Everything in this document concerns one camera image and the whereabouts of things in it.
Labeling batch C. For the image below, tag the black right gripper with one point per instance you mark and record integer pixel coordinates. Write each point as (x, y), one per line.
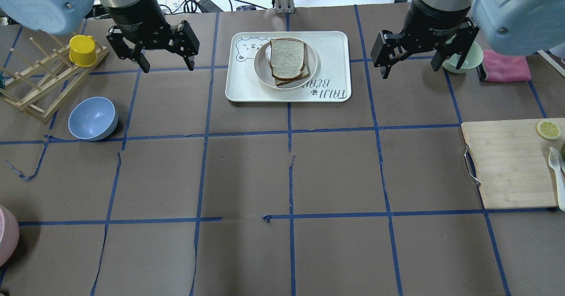
(435, 23)

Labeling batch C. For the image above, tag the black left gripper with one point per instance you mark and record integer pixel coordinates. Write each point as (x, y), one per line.
(136, 21)

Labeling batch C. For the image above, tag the white round plate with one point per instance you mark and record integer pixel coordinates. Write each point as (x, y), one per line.
(263, 69)

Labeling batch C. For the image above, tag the brown-crust bread slice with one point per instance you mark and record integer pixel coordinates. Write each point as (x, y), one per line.
(287, 57)

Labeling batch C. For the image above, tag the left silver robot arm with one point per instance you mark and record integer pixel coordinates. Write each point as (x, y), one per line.
(57, 17)

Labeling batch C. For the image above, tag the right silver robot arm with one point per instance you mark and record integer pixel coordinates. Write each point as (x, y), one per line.
(513, 27)

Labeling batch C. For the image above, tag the bread slice on plate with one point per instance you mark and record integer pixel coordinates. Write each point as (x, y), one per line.
(303, 75)

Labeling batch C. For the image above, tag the green bowl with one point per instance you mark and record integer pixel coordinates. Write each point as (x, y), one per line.
(473, 59)

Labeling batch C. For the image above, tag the pink cloth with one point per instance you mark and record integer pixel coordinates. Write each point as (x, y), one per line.
(499, 68)

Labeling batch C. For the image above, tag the yellow lid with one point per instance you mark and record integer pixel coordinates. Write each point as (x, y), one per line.
(82, 50)

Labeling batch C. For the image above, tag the blue bowl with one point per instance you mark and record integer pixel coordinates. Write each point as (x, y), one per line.
(93, 119)

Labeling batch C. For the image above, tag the white bear tray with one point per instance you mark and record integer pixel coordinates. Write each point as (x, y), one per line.
(330, 83)

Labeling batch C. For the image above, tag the fried egg toy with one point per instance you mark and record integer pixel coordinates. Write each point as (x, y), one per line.
(268, 53)

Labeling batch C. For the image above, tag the wooden rack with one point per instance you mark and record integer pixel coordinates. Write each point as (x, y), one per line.
(38, 84)

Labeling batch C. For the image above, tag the lemon half slice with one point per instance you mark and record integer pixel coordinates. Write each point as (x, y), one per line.
(548, 129)

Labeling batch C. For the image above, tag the bamboo cutting board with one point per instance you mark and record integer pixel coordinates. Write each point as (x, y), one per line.
(511, 163)

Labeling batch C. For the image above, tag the white wire cup rack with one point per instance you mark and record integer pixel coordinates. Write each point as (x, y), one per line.
(552, 62)

